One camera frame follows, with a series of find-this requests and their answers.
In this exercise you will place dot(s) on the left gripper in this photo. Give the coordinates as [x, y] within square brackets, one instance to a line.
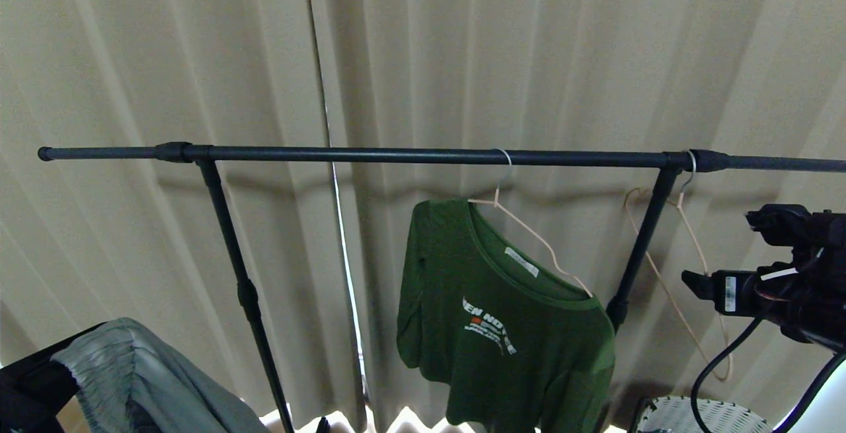
[26, 393]

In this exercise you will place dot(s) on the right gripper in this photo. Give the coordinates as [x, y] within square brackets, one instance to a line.
[793, 307]

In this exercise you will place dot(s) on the pale grey shorts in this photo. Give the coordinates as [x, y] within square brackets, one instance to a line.
[152, 387]

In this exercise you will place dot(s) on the pink clothes hanger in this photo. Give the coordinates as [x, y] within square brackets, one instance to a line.
[661, 281]
[529, 231]

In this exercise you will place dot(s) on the green sleeveless shirt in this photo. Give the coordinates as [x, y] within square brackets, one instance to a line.
[502, 367]

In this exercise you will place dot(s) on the white laundry basket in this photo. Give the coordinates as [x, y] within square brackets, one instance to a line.
[694, 416]

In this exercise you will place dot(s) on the black clothes rack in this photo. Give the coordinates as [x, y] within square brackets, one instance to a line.
[396, 155]

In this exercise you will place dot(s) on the beige curtain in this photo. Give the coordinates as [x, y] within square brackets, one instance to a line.
[529, 56]

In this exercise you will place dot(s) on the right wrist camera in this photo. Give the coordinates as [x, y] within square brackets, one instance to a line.
[793, 228]

